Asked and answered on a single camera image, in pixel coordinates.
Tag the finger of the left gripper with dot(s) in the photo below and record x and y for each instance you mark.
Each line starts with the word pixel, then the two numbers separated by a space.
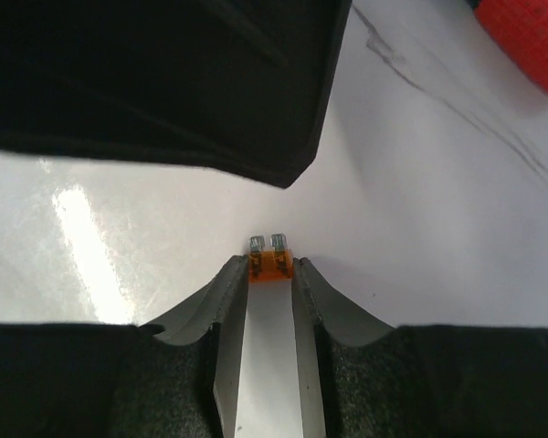
pixel 237 86

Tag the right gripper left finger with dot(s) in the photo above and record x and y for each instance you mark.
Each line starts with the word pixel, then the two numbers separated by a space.
pixel 175 376

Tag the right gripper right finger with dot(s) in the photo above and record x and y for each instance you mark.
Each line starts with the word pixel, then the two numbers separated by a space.
pixel 360 377

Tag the orange blade fuse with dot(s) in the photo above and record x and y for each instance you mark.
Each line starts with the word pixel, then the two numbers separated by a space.
pixel 273 262

